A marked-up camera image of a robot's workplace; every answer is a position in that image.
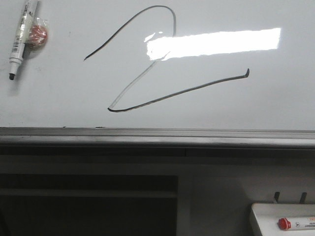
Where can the white black-tip whiteboard marker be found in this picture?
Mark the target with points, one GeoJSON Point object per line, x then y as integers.
{"type": "Point", "coordinates": [21, 36]}

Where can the white whiteboard surface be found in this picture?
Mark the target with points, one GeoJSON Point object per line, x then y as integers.
{"type": "Point", "coordinates": [209, 64]}

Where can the left metal tray hook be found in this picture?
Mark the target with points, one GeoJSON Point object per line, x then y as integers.
{"type": "Point", "coordinates": [276, 197]}

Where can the metal tray hook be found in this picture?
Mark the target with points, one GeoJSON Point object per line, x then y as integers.
{"type": "Point", "coordinates": [276, 197]}
{"type": "Point", "coordinates": [303, 198]}

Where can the red round magnet with tape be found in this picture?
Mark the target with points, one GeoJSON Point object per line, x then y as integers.
{"type": "Point", "coordinates": [38, 33]}

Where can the white plastic tray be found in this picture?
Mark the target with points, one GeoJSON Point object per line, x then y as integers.
{"type": "Point", "coordinates": [264, 218]}

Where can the right metal tray hook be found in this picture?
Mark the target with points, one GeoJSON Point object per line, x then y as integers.
{"type": "Point", "coordinates": [303, 198]}

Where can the red-capped white marker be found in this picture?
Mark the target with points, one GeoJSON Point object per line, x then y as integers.
{"type": "Point", "coordinates": [296, 223]}

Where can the grey aluminium whiteboard frame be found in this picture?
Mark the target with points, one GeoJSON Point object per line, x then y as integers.
{"type": "Point", "coordinates": [27, 140]}

